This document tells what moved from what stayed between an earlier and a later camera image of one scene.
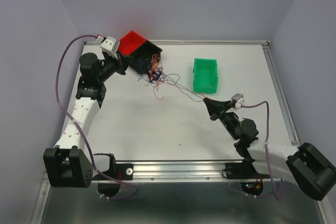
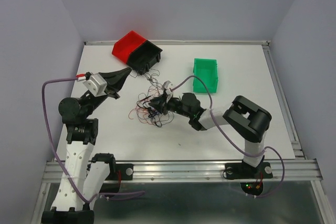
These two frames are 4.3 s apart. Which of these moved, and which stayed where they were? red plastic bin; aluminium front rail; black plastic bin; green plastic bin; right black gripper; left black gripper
Moved: right black gripper; left black gripper
Stayed: red plastic bin; aluminium front rail; green plastic bin; black plastic bin
